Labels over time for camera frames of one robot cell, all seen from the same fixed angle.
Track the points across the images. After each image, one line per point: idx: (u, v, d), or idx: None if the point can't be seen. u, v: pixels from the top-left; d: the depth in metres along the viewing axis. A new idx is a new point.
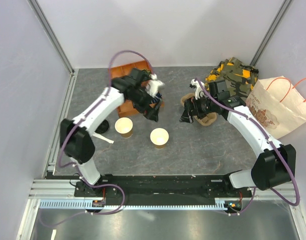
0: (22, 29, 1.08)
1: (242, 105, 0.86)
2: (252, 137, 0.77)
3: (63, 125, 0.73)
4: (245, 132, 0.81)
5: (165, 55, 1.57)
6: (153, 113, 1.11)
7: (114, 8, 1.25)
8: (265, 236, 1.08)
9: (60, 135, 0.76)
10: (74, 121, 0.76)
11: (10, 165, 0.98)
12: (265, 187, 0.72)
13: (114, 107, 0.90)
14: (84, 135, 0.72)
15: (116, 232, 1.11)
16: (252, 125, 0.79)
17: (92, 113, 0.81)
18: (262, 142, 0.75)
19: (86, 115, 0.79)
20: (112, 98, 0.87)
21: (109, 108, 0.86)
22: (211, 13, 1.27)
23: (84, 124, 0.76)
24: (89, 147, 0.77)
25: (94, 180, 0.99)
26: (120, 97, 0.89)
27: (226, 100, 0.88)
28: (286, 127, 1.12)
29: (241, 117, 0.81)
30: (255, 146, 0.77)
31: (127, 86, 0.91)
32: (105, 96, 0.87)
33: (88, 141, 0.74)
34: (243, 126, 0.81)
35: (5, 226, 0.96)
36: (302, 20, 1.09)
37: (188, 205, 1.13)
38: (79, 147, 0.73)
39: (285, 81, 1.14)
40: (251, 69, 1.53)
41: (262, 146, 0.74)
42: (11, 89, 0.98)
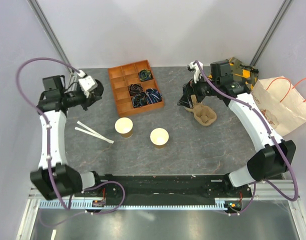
0: (22, 29, 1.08)
1: (246, 92, 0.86)
2: (254, 131, 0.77)
3: (37, 179, 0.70)
4: (247, 124, 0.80)
5: (165, 55, 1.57)
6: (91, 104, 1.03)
7: (114, 9, 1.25)
8: (266, 236, 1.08)
9: (42, 189, 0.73)
10: (43, 168, 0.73)
11: (10, 165, 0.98)
12: (261, 177, 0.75)
13: (63, 127, 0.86)
14: (65, 171, 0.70)
15: (116, 232, 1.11)
16: (255, 116, 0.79)
17: (53, 146, 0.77)
18: (263, 136, 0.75)
19: (49, 152, 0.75)
20: (56, 121, 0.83)
21: (59, 128, 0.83)
22: (211, 13, 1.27)
23: (55, 161, 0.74)
24: (73, 171, 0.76)
25: (92, 182, 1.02)
26: (60, 114, 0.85)
27: (230, 85, 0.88)
28: (286, 127, 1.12)
29: (244, 107, 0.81)
30: (256, 140, 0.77)
31: (57, 101, 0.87)
32: (48, 125, 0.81)
33: (70, 171, 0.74)
34: (245, 117, 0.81)
35: (5, 226, 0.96)
36: (302, 20, 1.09)
37: (188, 205, 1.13)
38: (69, 181, 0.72)
39: (285, 81, 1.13)
40: (251, 69, 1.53)
41: (263, 141, 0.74)
42: (11, 89, 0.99)
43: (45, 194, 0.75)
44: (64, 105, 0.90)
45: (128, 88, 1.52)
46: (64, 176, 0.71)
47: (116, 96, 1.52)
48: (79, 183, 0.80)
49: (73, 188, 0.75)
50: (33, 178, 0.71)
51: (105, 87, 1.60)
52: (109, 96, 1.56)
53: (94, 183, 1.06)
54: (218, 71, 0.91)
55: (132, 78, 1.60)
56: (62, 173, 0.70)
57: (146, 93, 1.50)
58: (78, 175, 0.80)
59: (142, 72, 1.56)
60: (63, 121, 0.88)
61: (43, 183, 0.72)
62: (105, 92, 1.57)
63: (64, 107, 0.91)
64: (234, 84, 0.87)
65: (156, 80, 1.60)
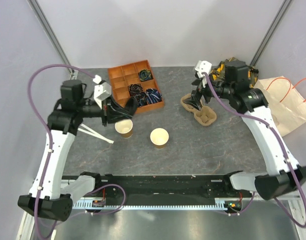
0: (22, 29, 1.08)
1: (263, 106, 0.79)
2: (270, 152, 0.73)
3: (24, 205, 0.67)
4: (262, 143, 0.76)
5: (165, 55, 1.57)
6: (116, 118, 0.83)
7: (114, 9, 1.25)
8: (266, 236, 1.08)
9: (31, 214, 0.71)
10: (32, 195, 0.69)
11: (10, 165, 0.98)
12: (264, 197, 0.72)
13: (68, 148, 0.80)
14: (50, 209, 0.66)
15: (116, 232, 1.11)
16: (272, 137, 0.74)
17: (47, 175, 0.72)
18: (279, 161, 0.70)
19: (41, 182, 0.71)
20: (60, 145, 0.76)
21: (62, 151, 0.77)
22: (211, 13, 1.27)
23: (45, 194, 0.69)
24: (63, 202, 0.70)
25: (91, 187, 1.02)
26: (68, 136, 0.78)
27: (246, 94, 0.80)
28: (286, 127, 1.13)
29: (261, 124, 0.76)
30: (270, 162, 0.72)
31: (69, 117, 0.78)
32: (50, 149, 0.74)
33: (59, 205, 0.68)
34: (260, 134, 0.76)
35: (5, 226, 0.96)
36: (302, 20, 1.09)
37: (187, 205, 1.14)
38: (55, 215, 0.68)
39: (285, 81, 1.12)
40: (251, 69, 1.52)
41: (278, 165, 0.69)
42: (11, 89, 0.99)
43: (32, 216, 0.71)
44: (76, 121, 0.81)
45: (128, 88, 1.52)
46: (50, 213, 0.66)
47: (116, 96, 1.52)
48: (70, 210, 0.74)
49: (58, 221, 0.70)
50: (20, 202, 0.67)
51: None
52: None
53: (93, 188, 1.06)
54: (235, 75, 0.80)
55: (132, 78, 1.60)
56: (48, 208, 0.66)
57: (146, 93, 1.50)
58: (70, 206, 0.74)
59: (142, 72, 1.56)
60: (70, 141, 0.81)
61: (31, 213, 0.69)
62: None
63: (76, 122, 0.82)
64: (251, 94, 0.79)
65: (156, 80, 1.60)
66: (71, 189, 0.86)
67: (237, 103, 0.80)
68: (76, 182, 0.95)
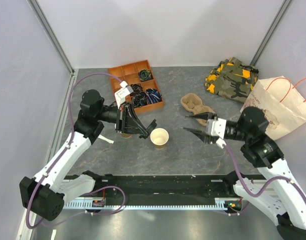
0: (22, 29, 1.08)
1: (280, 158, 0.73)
2: (293, 207, 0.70)
3: (23, 187, 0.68)
4: (284, 196, 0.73)
5: (165, 55, 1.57)
6: (130, 128, 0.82)
7: (114, 9, 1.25)
8: (266, 236, 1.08)
9: (22, 198, 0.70)
10: (35, 179, 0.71)
11: (10, 165, 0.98)
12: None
13: (82, 151, 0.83)
14: (47, 195, 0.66)
15: (116, 232, 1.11)
16: (295, 192, 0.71)
17: (56, 166, 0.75)
18: (305, 217, 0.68)
19: (48, 171, 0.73)
20: (76, 145, 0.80)
21: (76, 154, 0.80)
22: (211, 13, 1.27)
23: (46, 182, 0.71)
24: (58, 199, 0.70)
25: (90, 188, 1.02)
26: (86, 140, 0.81)
27: (262, 148, 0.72)
28: (286, 127, 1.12)
29: (282, 180, 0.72)
30: (295, 216, 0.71)
31: (91, 128, 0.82)
32: (68, 145, 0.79)
33: (54, 197, 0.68)
34: (281, 190, 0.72)
35: (5, 226, 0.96)
36: (302, 20, 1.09)
37: (187, 205, 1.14)
38: (45, 206, 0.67)
39: (285, 81, 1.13)
40: (251, 69, 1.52)
41: (305, 221, 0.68)
42: (11, 88, 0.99)
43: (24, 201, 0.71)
44: (97, 132, 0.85)
45: None
46: (43, 199, 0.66)
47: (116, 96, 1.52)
48: (56, 214, 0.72)
49: (44, 217, 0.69)
50: (22, 182, 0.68)
51: (105, 87, 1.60)
52: (109, 96, 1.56)
53: (91, 189, 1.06)
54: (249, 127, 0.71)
55: (132, 78, 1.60)
56: (45, 197, 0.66)
57: (146, 93, 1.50)
58: (60, 207, 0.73)
59: (142, 72, 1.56)
60: (85, 148, 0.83)
61: (25, 196, 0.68)
62: (105, 92, 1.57)
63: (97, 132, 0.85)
64: (266, 147, 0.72)
65: (156, 80, 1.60)
66: (67, 188, 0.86)
67: (253, 157, 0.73)
68: (76, 181, 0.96)
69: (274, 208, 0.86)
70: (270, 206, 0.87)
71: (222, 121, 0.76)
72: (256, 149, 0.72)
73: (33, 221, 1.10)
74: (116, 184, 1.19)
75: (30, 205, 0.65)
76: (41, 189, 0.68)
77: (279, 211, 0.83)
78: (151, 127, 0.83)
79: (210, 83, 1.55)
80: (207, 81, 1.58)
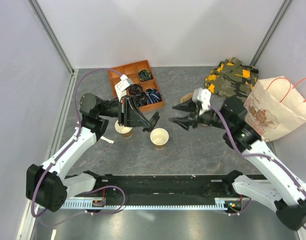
0: (22, 29, 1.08)
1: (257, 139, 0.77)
2: (280, 184, 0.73)
3: (31, 173, 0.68)
4: (270, 176, 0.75)
5: (165, 55, 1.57)
6: (132, 121, 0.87)
7: (114, 9, 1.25)
8: (266, 236, 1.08)
9: (27, 184, 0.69)
10: (42, 167, 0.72)
11: (10, 165, 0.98)
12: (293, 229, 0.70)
13: (87, 146, 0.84)
14: (55, 182, 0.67)
15: (116, 232, 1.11)
16: (278, 168, 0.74)
17: (64, 156, 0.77)
18: (293, 191, 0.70)
19: (56, 159, 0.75)
20: (84, 139, 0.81)
21: (82, 148, 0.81)
22: (211, 13, 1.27)
23: (54, 169, 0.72)
24: (61, 189, 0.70)
25: (89, 187, 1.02)
26: (93, 136, 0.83)
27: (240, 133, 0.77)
28: (286, 127, 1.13)
29: (264, 158, 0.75)
30: (284, 193, 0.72)
31: (96, 125, 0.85)
32: (76, 137, 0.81)
33: (59, 186, 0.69)
34: (266, 169, 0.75)
35: (5, 226, 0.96)
36: (302, 20, 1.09)
37: (187, 205, 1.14)
38: (50, 194, 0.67)
39: (285, 81, 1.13)
40: (251, 69, 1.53)
41: (294, 196, 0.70)
42: (11, 88, 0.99)
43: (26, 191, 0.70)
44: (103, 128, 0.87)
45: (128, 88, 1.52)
46: (50, 186, 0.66)
47: (116, 96, 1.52)
48: (57, 205, 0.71)
49: (48, 206, 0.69)
50: (30, 168, 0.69)
51: (105, 87, 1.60)
52: (109, 96, 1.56)
53: (91, 189, 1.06)
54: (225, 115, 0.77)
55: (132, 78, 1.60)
56: (53, 184, 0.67)
57: (146, 93, 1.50)
58: (62, 200, 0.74)
59: (142, 72, 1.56)
60: (90, 143, 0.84)
61: (31, 183, 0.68)
62: (105, 92, 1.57)
63: (104, 128, 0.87)
64: (243, 132, 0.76)
65: (156, 80, 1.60)
66: (70, 183, 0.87)
67: (233, 144, 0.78)
68: (77, 177, 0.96)
69: (271, 196, 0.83)
70: (268, 195, 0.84)
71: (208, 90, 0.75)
72: (235, 135, 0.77)
73: (37, 210, 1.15)
74: (116, 184, 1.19)
75: (36, 190, 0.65)
76: (48, 177, 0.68)
77: (276, 198, 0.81)
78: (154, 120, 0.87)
79: (210, 82, 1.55)
80: (207, 81, 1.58)
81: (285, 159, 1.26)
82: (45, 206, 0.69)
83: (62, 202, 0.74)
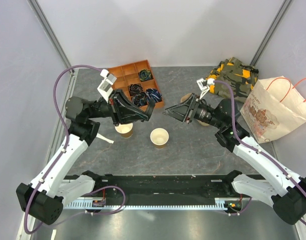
0: (22, 29, 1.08)
1: (246, 135, 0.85)
2: (270, 174, 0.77)
3: (20, 191, 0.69)
4: (259, 168, 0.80)
5: (165, 55, 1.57)
6: (128, 117, 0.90)
7: (114, 9, 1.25)
8: (265, 236, 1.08)
9: (20, 202, 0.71)
10: (31, 186, 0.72)
11: (10, 165, 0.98)
12: (289, 222, 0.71)
13: (78, 154, 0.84)
14: (44, 201, 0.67)
15: (116, 232, 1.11)
16: (266, 159, 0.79)
17: (52, 171, 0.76)
18: (281, 180, 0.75)
19: (44, 177, 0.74)
20: (73, 148, 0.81)
21: (71, 159, 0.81)
22: (211, 13, 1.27)
23: (43, 187, 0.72)
24: (55, 204, 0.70)
25: (89, 189, 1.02)
26: (83, 143, 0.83)
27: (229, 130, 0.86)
28: (286, 127, 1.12)
29: (251, 151, 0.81)
30: (274, 184, 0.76)
31: (85, 129, 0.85)
32: (63, 149, 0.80)
33: (51, 202, 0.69)
34: (255, 162, 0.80)
35: (4, 226, 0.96)
36: (302, 20, 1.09)
37: (187, 205, 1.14)
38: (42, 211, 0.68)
39: (285, 81, 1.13)
40: (251, 69, 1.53)
41: (283, 184, 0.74)
42: (11, 88, 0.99)
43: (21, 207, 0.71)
44: (93, 132, 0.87)
45: (128, 88, 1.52)
46: (40, 205, 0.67)
47: None
48: (54, 218, 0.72)
49: (44, 220, 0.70)
50: (19, 188, 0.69)
51: None
52: None
53: (91, 189, 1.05)
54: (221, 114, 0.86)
55: (132, 78, 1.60)
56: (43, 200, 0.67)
57: (146, 93, 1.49)
58: (59, 212, 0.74)
59: (142, 72, 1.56)
60: (80, 151, 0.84)
61: (23, 201, 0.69)
62: None
63: (93, 133, 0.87)
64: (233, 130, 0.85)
65: (156, 80, 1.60)
66: (66, 191, 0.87)
67: (224, 142, 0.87)
68: (75, 182, 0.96)
69: (268, 191, 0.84)
70: (265, 191, 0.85)
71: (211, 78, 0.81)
72: (226, 134, 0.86)
73: (32, 227, 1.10)
74: (116, 184, 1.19)
75: (27, 210, 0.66)
76: (38, 195, 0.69)
77: (274, 193, 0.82)
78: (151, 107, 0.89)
79: None
80: None
81: (285, 159, 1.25)
82: (41, 220, 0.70)
83: (59, 212, 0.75)
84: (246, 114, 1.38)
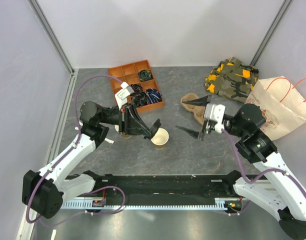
0: (22, 29, 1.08)
1: (274, 151, 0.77)
2: (292, 199, 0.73)
3: (28, 178, 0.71)
4: (282, 190, 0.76)
5: (165, 55, 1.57)
6: (133, 130, 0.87)
7: (114, 9, 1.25)
8: (266, 236, 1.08)
9: (24, 189, 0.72)
10: (40, 173, 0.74)
11: (10, 165, 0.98)
12: (295, 239, 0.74)
13: (86, 153, 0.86)
14: (50, 189, 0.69)
15: (116, 232, 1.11)
16: (291, 183, 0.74)
17: (61, 163, 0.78)
18: (304, 208, 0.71)
19: (53, 167, 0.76)
20: (83, 146, 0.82)
21: (80, 155, 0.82)
22: (211, 13, 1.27)
23: (51, 176, 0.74)
24: (57, 197, 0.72)
25: (88, 189, 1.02)
26: (92, 143, 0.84)
27: (254, 143, 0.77)
28: (286, 127, 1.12)
29: (278, 173, 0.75)
30: (295, 209, 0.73)
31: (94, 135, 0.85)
32: (74, 144, 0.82)
33: (55, 193, 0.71)
34: (279, 183, 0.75)
35: (4, 226, 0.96)
36: (302, 20, 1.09)
37: (187, 205, 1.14)
38: (45, 201, 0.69)
39: (285, 81, 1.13)
40: (251, 69, 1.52)
41: (305, 213, 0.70)
42: (11, 89, 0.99)
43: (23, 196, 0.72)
44: (100, 138, 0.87)
45: None
46: (45, 193, 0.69)
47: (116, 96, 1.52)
48: (52, 212, 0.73)
49: (43, 212, 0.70)
50: (27, 174, 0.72)
51: (105, 87, 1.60)
52: (109, 96, 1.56)
53: (91, 189, 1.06)
54: (244, 122, 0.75)
55: (132, 78, 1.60)
56: (48, 192, 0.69)
57: (146, 93, 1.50)
58: (57, 208, 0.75)
59: (142, 72, 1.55)
60: (89, 150, 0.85)
61: (28, 188, 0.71)
62: (105, 92, 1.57)
63: (100, 138, 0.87)
64: (259, 143, 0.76)
65: (156, 80, 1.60)
66: (67, 187, 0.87)
67: (247, 153, 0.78)
68: (76, 180, 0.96)
69: (274, 204, 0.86)
70: (271, 202, 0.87)
71: (222, 106, 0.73)
72: (249, 144, 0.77)
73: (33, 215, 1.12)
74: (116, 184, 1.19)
75: (32, 197, 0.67)
76: (44, 184, 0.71)
77: (280, 206, 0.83)
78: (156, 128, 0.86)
79: (210, 82, 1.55)
80: (207, 81, 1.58)
81: (285, 159, 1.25)
82: (40, 212, 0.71)
83: (58, 208, 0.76)
84: None
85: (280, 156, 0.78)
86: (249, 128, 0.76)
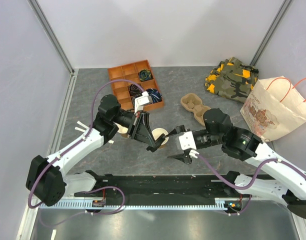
0: (22, 29, 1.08)
1: (259, 143, 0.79)
2: (293, 183, 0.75)
3: (35, 163, 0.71)
4: (280, 178, 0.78)
5: (165, 56, 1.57)
6: (138, 136, 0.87)
7: (115, 9, 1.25)
8: (266, 236, 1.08)
9: (29, 173, 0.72)
10: (47, 159, 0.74)
11: (10, 165, 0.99)
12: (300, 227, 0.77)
13: (94, 148, 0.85)
14: (55, 176, 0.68)
15: (116, 232, 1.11)
16: (286, 168, 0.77)
17: (69, 152, 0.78)
18: None
19: (61, 155, 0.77)
20: (92, 140, 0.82)
21: (88, 149, 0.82)
22: (212, 13, 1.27)
23: (58, 164, 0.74)
24: (60, 185, 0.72)
25: (89, 187, 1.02)
26: (101, 139, 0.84)
27: (239, 141, 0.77)
28: (286, 127, 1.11)
29: (271, 162, 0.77)
30: (298, 191, 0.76)
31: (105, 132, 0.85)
32: (84, 137, 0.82)
33: (59, 181, 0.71)
34: (275, 172, 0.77)
35: (4, 225, 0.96)
36: (302, 20, 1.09)
37: (187, 205, 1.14)
38: (49, 187, 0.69)
39: (285, 81, 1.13)
40: (251, 69, 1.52)
41: None
42: (11, 88, 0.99)
43: (27, 179, 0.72)
44: (109, 136, 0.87)
45: (128, 88, 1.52)
46: (50, 180, 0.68)
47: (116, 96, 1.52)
48: (53, 200, 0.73)
49: (45, 199, 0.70)
50: (37, 158, 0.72)
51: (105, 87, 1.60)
52: None
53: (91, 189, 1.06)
54: (213, 126, 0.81)
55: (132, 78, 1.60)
56: (52, 182, 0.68)
57: None
58: (59, 196, 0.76)
59: (142, 72, 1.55)
60: (97, 145, 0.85)
61: (34, 172, 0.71)
62: (105, 93, 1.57)
63: (109, 136, 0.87)
64: (244, 139, 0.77)
65: (156, 80, 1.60)
66: (70, 181, 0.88)
67: (236, 153, 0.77)
68: (78, 176, 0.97)
69: (276, 191, 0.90)
70: (273, 190, 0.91)
71: (189, 134, 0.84)
72: (233, 144, 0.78)
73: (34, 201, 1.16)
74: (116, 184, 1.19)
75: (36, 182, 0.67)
76: (50, 170, 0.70)
77: (283, 191, 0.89)
78: (159, 142, 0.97)
79: (210, 82, 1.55)
80: (207, 81, 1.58)
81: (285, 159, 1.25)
82: (41, 199, 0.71)
83: (59, 197, 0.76)
84: (246, 114, 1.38)
85: (268, 146, 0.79)
86: (221, 129, 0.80)
